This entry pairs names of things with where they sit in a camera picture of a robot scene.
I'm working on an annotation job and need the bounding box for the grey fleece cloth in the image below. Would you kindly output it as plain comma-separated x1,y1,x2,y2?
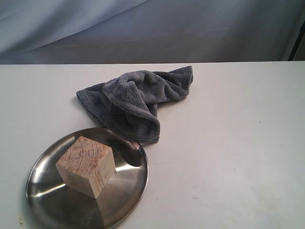
76,66,193,144

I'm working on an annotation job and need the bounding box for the light wooden cube block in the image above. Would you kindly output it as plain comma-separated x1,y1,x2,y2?
56,136,115,199

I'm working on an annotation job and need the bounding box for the round stainless steel plate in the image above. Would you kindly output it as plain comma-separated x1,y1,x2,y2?
25,127,149,229

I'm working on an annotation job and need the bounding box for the blue-grey backdrop cloth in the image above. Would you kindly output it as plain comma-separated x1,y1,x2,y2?
0,0,305,64

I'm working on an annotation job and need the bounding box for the black backdrop stand pole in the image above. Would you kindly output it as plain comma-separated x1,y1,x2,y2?
288,23,305,61

